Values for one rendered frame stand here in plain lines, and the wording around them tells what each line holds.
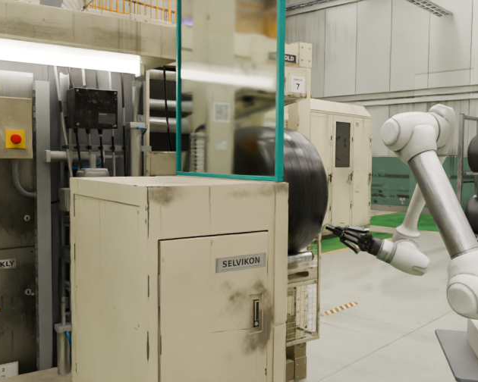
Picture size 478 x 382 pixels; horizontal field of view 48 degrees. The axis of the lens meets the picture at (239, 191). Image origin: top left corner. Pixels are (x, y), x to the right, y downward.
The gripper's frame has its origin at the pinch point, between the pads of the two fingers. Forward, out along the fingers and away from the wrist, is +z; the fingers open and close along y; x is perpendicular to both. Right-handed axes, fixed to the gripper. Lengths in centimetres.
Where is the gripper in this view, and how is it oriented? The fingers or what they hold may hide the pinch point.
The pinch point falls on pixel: (334, 229)
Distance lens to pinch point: 231.1
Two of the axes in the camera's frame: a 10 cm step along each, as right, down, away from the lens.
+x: 2.7, -4.0, 8.8
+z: -9.2, -3.9, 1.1
